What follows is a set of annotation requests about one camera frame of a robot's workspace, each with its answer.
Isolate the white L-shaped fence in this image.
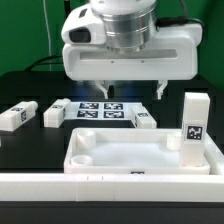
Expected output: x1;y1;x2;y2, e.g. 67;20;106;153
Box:
0;138;224;202

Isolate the white desk top tray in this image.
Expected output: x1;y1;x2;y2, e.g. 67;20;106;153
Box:
64;128;210;175

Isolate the thin white cable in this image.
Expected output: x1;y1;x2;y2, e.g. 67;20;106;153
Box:
43;0;53;72

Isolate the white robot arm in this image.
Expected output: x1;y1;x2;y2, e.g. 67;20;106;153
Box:
61;0;203;98

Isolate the grey braided cable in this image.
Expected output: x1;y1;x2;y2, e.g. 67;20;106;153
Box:
156;0;205;31

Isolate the sheet of fiducial tags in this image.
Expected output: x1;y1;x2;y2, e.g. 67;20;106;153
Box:
65;102;141;120

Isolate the black cable with connector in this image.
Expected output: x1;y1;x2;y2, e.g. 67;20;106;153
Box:
24;54;64;72

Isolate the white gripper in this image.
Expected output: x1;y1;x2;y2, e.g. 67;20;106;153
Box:
61;5;203;100

